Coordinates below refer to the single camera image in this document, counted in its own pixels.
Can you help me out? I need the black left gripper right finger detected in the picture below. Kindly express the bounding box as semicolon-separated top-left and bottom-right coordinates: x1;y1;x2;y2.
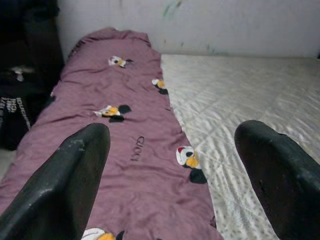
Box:
234;119;320;240

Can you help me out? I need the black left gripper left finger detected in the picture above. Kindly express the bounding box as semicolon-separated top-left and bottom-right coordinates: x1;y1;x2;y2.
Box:
0;122;111;240

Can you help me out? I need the black bag with white lettering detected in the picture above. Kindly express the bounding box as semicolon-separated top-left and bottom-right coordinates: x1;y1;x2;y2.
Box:
0;94;33;151

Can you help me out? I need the white quilted mattress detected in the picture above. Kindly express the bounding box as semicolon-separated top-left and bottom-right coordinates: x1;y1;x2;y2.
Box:
159;53;320;240

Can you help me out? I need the small white item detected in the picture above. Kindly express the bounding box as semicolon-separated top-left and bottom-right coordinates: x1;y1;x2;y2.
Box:
9;65;35;82

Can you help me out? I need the purple cartoon print duvet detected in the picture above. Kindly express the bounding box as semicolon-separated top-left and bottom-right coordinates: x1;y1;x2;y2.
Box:
0;27;224;240

